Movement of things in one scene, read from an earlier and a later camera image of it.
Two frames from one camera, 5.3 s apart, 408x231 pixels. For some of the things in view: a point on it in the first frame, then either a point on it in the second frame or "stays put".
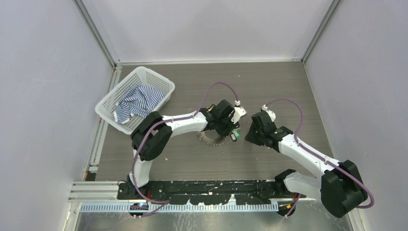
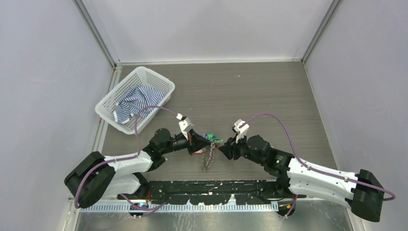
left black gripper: x=231 y=127 -> x=196 y=142
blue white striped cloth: x=138 y=101 stays put
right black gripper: x=250 y=137 -> x=231 y=146
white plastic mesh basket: x=126 y=105 stays put
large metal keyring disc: x=211 y=136 -> x=208 y=155
